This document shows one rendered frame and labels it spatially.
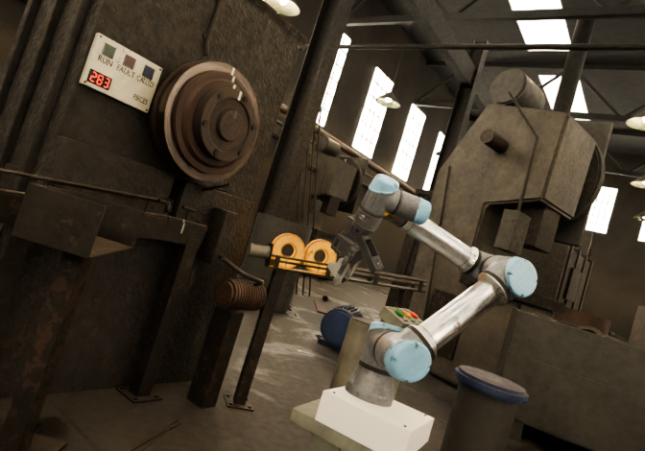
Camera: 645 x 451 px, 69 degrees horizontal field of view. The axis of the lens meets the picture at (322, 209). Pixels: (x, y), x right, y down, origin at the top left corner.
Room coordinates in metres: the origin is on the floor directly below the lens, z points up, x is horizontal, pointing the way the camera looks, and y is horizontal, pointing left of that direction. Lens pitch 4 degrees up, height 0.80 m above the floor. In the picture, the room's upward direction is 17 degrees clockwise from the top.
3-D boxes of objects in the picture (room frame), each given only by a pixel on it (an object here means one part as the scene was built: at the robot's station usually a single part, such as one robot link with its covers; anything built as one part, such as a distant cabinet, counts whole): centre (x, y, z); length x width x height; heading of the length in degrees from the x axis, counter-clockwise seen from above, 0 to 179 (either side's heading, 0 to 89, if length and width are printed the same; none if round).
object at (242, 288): (2.06, 0.23, 0.27); 0.22 x 0.13 x 0.53; 144
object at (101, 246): (1.32, 0.62, 0.36); 0.26 x 0.20 x 0.72; 179
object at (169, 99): (1.87, 0.53, 1.11); 0.47 x 0.06 x 0.47; 144
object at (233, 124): (1.82, 0.45, 1.11); 0.28 x 0.06 x 0.28; 144
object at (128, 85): (1.66, 0.82, 1.15); 0.26 x 0.02 x 0.18; 144
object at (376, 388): (1.50, -0.31, 0.43); 0.15 x 0.15 x 0.10
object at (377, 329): (1.50, -0.31, 0.54); 0.13 x 0.12 x 0.14; 14
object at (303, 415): (1.49, -0.31, 0.28); 0.32 x 0.32 x 0.04; 61
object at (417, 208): (1.39, -0.24, 0.96); 0.11 x 0.11 x 0.08; 14
